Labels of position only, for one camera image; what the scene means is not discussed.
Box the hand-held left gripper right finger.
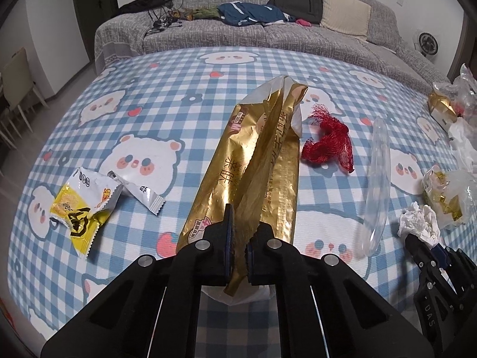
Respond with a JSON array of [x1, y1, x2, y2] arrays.
[[244, 222, 435, 358]]

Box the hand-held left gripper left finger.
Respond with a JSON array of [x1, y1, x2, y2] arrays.
[[40, 203, 236, 358]]

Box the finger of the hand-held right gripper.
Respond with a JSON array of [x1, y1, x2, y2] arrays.
[[431, 246, 477, 293], [404, 233, 436, 288]]

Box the white tissue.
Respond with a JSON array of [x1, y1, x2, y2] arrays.
[[398, 201, 441, 249]]

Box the clear bag with gold wrappers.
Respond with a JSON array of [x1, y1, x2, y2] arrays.
[[422, 164, 477, 228]]

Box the clear plastic tray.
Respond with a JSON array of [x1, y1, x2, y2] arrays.
[[360, 116, 391, 258]]

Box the gold foil bag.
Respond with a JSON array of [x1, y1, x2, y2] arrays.
[[175, 75, 310, 304]]

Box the red mesh net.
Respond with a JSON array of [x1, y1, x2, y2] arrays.
[[301, 104, 354, 174]]

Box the yellow snack wrapper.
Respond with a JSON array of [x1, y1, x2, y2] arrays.
[[49, 166, 165, 260]]

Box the gold gift box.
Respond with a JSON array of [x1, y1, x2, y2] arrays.
[[428, 90, 458, 132]]

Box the blue checked bear tablecloth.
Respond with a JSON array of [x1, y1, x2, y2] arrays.
[[7, 47, 477, 344]]

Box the clear plastic bags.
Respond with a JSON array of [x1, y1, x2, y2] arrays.
[[432, 63, 477, 118]]

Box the grey sofa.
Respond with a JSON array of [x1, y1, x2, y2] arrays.
[[94, 0, 450, 94]]

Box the small round fan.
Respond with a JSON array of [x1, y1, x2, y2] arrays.
[[413, 32, 440, 57]]

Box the blue jacket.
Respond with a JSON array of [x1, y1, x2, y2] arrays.
[[218, 2, 289, 27]]

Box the green cloth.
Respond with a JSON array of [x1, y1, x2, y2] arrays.
[[175, 6, 220, 22]]

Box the black cloth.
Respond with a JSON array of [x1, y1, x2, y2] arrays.
[[118, 0, 166, 16]]

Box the beige cushion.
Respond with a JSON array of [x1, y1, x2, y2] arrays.
[[320, 0, 372, 40]]

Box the beige dining chair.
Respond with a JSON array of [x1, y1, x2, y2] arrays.
[[2, 48, 49, 135]]

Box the black cables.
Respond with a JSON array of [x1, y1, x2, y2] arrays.
[[147, 0, 185, 32]]

